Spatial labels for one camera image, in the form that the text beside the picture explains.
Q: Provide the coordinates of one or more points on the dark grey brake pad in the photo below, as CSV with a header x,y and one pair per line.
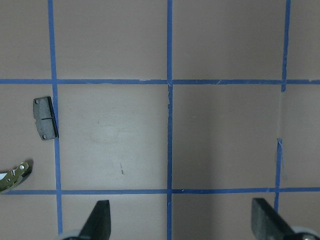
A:
x,y
44,116

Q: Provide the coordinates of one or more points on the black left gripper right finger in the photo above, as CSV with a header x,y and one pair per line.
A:
x,y
267,224

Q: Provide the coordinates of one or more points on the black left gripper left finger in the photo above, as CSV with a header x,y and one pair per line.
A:
x,y
98,224

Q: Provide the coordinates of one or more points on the olive metal brake shoe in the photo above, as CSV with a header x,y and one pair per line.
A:
x,y
11,178

